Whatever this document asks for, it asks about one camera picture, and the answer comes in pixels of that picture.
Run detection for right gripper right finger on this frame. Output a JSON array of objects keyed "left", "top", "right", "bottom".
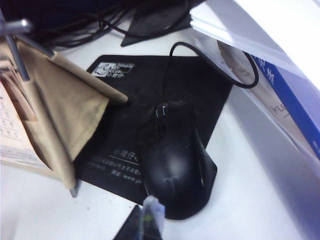
[{"left": 141, "top": 196, "right": 166, "bottom": 240}]

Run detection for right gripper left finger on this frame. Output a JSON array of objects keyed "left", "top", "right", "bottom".
[{"left": 112, "top": 204, "right": 145, "bottom": 240}]

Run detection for black computer mouse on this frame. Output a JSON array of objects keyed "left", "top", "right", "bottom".
[{"left": 138, "top": 99, "right": 213, "bottom": 216}]

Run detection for black printed mouse pad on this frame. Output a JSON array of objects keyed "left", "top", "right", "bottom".
[{"left": 74, "top": 54, "right": 235, "bottom": 221}]

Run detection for beige fabric metal calendar stand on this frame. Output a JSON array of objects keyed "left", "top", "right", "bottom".
[{"left": 0, "top": 18, "right": 130, "bottom": 198}]

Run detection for paper desk calendar pages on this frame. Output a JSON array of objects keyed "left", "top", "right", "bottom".
[{"left": 0, "top": 42, "right": 55, "bottom": 176}]

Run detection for white handwritten paper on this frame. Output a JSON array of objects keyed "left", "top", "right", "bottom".
[{"left": 216, "top": 39, "right": 320, "bottom": 151}]

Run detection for blue booklet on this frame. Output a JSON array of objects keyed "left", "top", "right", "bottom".
[{"left": 243, "top": 49, "right": 320, "bottom": 161}]

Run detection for black monitor stand base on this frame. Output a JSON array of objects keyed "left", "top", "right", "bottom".
[{"left": 119, "top": 0, "right": 193, "bottom": 48}]

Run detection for clear plastic document folder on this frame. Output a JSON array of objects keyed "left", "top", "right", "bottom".
[{"left": 189, "top": 13, "right": 320, "bottom": 161}]

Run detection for black mouse cable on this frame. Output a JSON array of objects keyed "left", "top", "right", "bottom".
[{"left": 161, "top": 41, "right": 260, "bottom": 106}]

